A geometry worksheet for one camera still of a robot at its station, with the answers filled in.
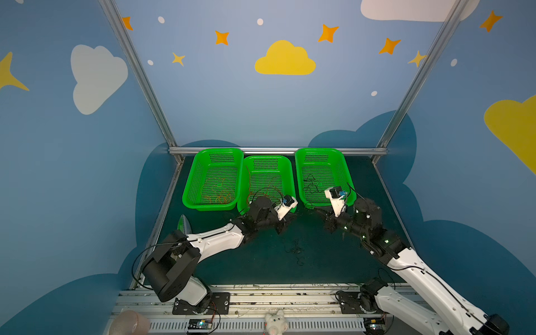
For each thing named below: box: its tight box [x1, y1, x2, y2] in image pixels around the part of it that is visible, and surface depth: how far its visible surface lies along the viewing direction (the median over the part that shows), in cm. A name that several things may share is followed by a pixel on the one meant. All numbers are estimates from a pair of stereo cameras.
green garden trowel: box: [177, 213, 192, 235], surface depth 95 cm
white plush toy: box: [264, 309, 289, 335], surface depth 69 cm
